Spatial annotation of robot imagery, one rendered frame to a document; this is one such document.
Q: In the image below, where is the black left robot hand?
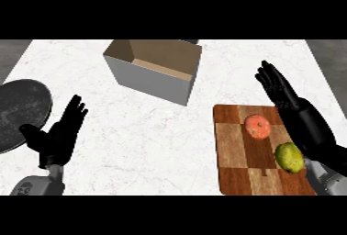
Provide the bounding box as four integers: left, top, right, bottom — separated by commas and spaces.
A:
18, 94, 90, 170

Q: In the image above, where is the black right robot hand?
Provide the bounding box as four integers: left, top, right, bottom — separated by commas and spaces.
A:
254, 60, 347, 178

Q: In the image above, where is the green pear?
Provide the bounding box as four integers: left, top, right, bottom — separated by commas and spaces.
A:
273, 141, 306, 174

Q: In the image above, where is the checkered wooden cutting board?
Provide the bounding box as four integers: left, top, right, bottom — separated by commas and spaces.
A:
211, 104, 317, 196

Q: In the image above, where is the open cardboard box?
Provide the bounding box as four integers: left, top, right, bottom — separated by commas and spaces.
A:
102, 39, 204, 107

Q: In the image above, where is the orange red round fruit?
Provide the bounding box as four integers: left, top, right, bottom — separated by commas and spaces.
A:
244, 114, 273, 140

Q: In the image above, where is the dark grey round plate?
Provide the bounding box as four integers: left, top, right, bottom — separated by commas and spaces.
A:
0, 78, 55, 155

